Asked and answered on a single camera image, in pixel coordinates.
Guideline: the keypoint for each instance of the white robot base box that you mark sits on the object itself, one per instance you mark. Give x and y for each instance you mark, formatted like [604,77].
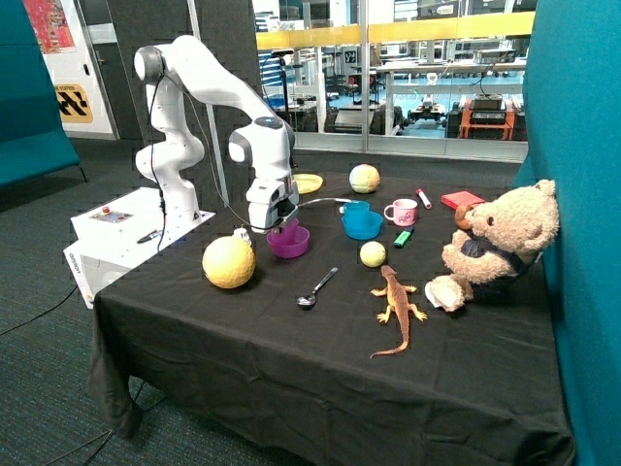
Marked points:
[120,235]

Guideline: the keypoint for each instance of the teal partition wall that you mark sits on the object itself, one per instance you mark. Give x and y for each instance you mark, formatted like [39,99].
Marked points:
[572,101]

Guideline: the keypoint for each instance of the metal spoon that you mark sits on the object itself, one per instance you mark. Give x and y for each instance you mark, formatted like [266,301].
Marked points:
[307,302]

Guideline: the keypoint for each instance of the green highlighter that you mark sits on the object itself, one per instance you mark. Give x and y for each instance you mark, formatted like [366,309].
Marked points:
[403,237]

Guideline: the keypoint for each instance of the purple plastic bowl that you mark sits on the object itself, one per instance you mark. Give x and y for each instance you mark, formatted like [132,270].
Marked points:
[302,239]

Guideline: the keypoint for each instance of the beige teddy bear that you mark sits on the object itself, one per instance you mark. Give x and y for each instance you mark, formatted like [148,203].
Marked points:
[494,244]

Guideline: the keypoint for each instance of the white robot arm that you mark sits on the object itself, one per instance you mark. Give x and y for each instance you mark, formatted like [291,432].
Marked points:
[266,143]

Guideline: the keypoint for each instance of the yellow plastic plate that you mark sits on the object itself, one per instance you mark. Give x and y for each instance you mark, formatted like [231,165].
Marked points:
[308,183]

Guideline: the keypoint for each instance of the pastel multicolour ball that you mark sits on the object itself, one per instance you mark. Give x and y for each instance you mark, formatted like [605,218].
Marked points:
[364,178]

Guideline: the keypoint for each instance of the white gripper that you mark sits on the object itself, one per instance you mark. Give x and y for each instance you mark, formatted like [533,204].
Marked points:
[272,203]

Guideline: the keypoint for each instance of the black tablecloth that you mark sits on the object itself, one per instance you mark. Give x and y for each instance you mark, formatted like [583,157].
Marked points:
[478,387]

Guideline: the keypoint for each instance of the metal spatula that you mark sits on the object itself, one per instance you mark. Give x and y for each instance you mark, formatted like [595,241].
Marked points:
[323,200]

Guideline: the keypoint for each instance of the blue plastic cup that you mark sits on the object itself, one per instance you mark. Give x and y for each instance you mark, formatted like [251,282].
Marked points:
[356,209]

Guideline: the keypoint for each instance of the blue plastic bowl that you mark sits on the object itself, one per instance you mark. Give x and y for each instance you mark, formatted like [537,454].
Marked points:
[362,225]

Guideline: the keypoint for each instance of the red box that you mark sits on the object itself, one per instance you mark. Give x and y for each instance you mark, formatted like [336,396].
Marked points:
[457,199]

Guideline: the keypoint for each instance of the large yellow ball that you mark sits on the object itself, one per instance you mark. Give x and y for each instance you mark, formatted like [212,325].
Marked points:
[228,262]

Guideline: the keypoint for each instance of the black camera stand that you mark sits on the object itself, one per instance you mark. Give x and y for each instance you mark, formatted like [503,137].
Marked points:
[280,55]

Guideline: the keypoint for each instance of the red white marker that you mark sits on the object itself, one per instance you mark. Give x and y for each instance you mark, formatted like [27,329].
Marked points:
[424,199]

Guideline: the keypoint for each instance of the small yellow ball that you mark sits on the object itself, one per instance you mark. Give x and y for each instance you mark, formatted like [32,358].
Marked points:
[372,254]

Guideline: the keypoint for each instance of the teal sofa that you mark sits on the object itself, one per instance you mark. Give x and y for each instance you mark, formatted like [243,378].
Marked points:
[33,141]

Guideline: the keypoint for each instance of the purple plastic cup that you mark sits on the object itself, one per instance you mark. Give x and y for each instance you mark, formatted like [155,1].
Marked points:
[286,236]

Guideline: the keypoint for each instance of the pink printed mug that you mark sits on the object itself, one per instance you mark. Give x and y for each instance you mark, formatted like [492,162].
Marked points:
[402,212]

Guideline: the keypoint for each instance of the small white bottle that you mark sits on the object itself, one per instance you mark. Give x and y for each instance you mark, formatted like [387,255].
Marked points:
[242,234]

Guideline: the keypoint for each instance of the orange toy lizard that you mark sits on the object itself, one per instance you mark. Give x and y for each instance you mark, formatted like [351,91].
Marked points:
[398,303]

